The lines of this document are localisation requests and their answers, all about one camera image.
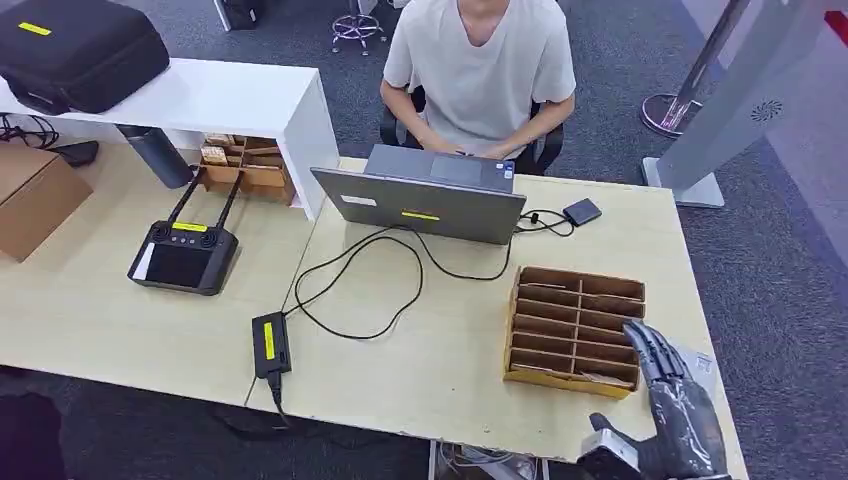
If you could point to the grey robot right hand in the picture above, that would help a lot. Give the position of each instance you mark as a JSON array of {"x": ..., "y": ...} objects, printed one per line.
[{"x": 682, "y": 424}]

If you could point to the grey laptop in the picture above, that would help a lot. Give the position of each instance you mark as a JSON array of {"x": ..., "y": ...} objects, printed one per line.
[{"x": 429, "y": 204}]

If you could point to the white desk leg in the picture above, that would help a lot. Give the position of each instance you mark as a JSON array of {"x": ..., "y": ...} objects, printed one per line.
[{"x": 432, "y": 464}]

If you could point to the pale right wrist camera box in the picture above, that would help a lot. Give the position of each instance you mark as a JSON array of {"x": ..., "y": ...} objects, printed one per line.
[{"x": 609, "y": 457}]

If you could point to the chrome stanchion post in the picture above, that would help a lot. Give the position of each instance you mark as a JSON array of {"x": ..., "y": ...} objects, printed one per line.
[{"x": 672, "y": 109}]

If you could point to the white desk shelf riser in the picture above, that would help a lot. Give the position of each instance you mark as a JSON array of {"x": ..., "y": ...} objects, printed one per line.
[{"x": 218, "y": 91}]

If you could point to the black remote controller with antennas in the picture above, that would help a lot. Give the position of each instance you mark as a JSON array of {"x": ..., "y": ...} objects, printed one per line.
[{"x": 183, "y": 262}]

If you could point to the small wooden card holder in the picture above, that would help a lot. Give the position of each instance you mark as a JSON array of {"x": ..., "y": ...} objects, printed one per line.
[{"x": 260, "y": 176}]

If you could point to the black carrying case, yellow label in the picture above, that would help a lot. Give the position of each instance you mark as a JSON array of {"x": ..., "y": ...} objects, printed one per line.
[{"x": 83, "y": 56}]

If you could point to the chrome stool base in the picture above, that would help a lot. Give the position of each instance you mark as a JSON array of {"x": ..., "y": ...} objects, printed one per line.
[{"x": 358, "y": 28}]

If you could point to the grey standing kiosk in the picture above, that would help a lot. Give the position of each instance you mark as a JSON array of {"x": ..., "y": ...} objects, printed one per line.
[{"x": 729, "y": 112}]

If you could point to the pale card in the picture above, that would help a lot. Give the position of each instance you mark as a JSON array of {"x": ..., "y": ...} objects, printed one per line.
[{"x": 603, "y": 379}]

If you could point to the person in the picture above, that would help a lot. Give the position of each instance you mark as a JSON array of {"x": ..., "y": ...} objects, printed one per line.
[{"x": 480, "y": 73}]

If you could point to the brown cardboard box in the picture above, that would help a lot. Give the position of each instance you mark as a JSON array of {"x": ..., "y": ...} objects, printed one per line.
[{"x": 32, "y": 197}]

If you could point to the dark grey bottle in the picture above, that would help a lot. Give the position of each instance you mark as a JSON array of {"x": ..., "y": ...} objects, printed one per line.
[{"x": 157, "y": 154}]

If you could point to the black power adapter, yellow label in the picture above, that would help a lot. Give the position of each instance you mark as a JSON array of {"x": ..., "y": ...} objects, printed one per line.
[{"x": 270, "y": 344}]

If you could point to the wooden slotted card box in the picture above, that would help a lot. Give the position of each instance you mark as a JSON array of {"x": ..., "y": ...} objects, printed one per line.
[{"x": 570, "y": 386}]

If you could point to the black external drive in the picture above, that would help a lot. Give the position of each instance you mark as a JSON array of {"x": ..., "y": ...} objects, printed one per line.
[{"x": 582, "y": 212}]

